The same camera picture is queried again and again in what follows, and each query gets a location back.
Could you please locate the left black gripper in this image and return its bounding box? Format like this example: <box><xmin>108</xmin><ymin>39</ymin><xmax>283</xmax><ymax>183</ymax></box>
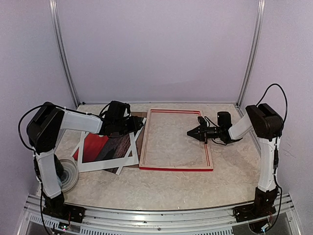
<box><xmin>114</xmin><ymin>116</ymin><xmax>144</xmax><ymax>136</ymax></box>

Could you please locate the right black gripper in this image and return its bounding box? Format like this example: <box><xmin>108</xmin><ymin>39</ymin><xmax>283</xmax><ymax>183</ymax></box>
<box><xmin>188</xmin><ymin>121</ymin><xmax>223</xmax><ymax>143</ymax></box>

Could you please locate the brown backing board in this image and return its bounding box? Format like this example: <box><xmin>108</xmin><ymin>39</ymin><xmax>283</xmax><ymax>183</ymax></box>
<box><xmin>132</xmin><ymin>112</ymin><xmax>147</xmax><ymax>161</ymax></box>

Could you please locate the red wooden picture frame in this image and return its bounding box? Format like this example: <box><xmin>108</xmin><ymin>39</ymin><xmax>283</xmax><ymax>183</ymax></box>
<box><xmin>139</xmin><ymin>108</ymin><xmax>213</xmax><ymax>171</ymax></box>

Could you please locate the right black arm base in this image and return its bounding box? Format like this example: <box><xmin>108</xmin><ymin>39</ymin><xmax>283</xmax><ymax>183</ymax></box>
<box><xmin>233</xmin><ymin>187</ymin><xmax>278</xmax><ymax>222</ymax></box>

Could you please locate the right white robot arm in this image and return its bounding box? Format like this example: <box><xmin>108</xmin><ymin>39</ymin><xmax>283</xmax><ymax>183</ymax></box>
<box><xmin>187</xmin><ymin>103</ymin><xmax>284</xmax><ymax>192</ymax></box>

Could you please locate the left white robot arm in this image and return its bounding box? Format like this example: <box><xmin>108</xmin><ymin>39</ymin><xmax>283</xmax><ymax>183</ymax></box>
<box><xmin>26</xmin><ymin>101</ymin><xmax>144</xmax><ymax>199</ymax></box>

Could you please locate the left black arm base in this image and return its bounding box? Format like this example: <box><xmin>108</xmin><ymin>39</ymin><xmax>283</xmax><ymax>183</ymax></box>
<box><xmin>43</xmin><ymin>192</ymin><xmax>86</xmax><ymax>223</ymax></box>

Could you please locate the clear tape roll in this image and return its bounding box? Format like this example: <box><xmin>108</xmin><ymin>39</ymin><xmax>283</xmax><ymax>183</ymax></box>
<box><xmin>60</xmin><ymin>159</ymin><xmax>79</xmax><ymax>192</ymax></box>

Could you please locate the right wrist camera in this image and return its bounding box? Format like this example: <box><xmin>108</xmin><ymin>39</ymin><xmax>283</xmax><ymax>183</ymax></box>
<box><xmin>198</xmin><ymin>116</ymin><xmax>207</xmax><ymax>126</ymax></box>

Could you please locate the front aluminium rail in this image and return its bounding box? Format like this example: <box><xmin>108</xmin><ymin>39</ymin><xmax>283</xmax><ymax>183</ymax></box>
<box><xmin>18</xmin><ymin>193</ymin><xmax>303</xmax><ymax>235</ymax></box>

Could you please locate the right aluminium post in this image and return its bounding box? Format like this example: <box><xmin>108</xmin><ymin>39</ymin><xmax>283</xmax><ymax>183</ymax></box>
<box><xmin>236</xmin><ymin>0</ymin><xmax>266</xmax><ymax>108</ymax></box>

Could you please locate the aluminium post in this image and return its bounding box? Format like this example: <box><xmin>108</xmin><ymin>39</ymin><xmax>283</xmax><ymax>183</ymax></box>
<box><xmin>49</xmin><ymin>0</ymin><xmax>80</xmax><ymax>108</ymax></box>
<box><xmin>236</xmin><ymin>0</ymin><xmax>266</xmax><ymax>108</ymax></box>

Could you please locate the left aluminium post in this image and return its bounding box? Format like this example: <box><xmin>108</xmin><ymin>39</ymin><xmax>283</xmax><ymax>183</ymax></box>
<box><xmin>49</xmin><ymin>0</ymin><xmax>80</xmax><ymax>108</ymax></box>

